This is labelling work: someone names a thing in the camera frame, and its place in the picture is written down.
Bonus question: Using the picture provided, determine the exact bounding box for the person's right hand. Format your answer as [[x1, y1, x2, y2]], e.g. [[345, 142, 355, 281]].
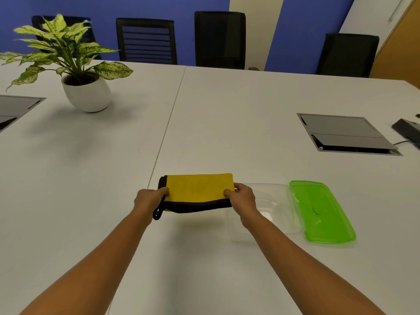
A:
[[224, 183, 260, 231]]

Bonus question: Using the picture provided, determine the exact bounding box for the person's left hand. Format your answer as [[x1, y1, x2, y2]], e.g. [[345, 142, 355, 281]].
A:
[[133, 187, 170, 221]]

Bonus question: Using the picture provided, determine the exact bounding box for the yellow cloth with black trim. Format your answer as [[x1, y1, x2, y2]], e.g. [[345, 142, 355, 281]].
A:
[[152, 173, 235, 221]]

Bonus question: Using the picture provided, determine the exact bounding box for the person's left forearm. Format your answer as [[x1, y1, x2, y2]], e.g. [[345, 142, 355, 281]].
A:
[[18, 207, 152, 315]]

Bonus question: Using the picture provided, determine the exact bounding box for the person's right forearm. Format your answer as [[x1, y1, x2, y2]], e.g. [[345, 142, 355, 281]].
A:
[[247, 213, 388, 315]]

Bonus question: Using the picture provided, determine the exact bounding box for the clear plastic container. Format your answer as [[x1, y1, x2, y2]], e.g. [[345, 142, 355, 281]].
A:
[[229, 183, 303, 244]]

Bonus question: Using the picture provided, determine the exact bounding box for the green plastic lid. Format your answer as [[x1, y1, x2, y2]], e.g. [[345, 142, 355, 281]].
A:
[[289, 180, 357, 244]]

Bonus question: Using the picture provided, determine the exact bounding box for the white round plant pot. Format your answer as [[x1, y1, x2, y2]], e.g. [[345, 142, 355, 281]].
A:
[[61, 72, 112, 113]]

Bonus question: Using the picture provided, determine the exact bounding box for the black slatted office chair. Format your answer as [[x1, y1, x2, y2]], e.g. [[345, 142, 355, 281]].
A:
[[116, 18, 178, 65]]

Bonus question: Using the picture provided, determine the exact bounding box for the variegated green plant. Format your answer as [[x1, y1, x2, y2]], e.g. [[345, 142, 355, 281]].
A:
[[0, 14, 134, 92]]

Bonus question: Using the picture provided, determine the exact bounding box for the wooden door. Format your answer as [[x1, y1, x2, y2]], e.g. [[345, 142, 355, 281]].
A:
[[369, 0, 420, 90]]

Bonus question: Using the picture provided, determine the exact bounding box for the grey table cable hatch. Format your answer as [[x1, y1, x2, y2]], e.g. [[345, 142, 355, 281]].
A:
[[0, 94, 47, 133], [297, 113, 404, 157]]

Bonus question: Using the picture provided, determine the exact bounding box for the black device with cable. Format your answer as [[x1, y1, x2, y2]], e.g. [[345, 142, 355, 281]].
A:
[[391, 114, 420, 147]]

